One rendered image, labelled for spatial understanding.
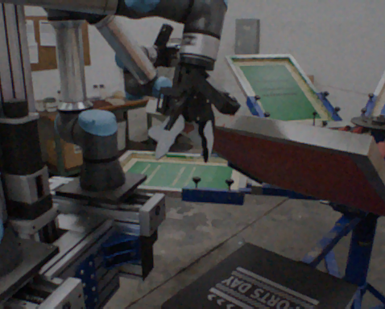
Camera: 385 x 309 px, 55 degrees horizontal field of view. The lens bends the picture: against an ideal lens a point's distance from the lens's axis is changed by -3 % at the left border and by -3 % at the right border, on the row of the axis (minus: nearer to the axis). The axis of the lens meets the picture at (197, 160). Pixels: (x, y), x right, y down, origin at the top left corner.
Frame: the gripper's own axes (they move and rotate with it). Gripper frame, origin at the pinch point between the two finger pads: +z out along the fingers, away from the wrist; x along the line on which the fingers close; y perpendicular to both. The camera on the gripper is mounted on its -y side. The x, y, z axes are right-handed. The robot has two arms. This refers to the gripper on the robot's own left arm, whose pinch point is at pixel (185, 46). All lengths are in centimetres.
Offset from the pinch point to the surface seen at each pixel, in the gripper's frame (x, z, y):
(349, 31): -68, 404, 15
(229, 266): 55, -32, 64
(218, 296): 62, -47, 63
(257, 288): 69, -36, 62
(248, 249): 54, -19, 65
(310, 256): 73, -3, 66
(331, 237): 74, 16, 67
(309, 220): 7, 191, 175
